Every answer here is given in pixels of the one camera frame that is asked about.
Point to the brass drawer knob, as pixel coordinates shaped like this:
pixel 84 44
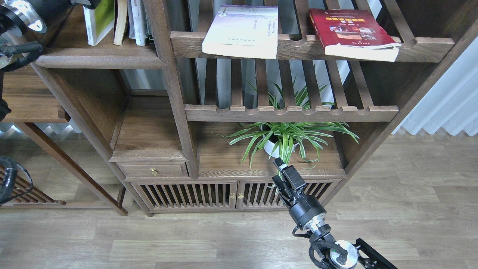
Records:
pixel 153 172

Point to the yellow green paperback book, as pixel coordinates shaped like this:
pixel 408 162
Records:
pixel 99 21

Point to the white upright book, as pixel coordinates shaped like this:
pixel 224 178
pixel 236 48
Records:
pixel 137 21

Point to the green spider plant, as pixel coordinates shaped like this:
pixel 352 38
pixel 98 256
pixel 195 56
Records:
pixel 308 137

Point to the red paperback book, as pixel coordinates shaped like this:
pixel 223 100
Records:
pixel 353 34

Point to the dark green upright book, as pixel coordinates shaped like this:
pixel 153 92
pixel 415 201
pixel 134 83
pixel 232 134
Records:
pixel 149 31

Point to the white curtain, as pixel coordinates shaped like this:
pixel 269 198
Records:
pixel 451 105

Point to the dark wooden bookshelf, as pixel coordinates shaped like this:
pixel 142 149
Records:
pixel 168 105

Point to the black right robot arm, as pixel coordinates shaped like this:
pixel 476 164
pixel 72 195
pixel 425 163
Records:
pixel 328 253

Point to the white plant pot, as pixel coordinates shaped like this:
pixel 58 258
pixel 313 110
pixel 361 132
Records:
pixel 280 146

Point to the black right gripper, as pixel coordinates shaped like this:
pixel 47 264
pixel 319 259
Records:
pixel 305 210

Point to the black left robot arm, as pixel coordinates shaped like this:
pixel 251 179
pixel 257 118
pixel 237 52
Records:
pixel 19 16

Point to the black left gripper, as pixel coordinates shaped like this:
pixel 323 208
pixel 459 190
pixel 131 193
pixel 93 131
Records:
pixel 47 9

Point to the tan upright book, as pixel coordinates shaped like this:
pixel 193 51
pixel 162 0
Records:
pixel 121 21

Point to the white lavender paperback book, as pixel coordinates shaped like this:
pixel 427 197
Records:
pixel 244 32

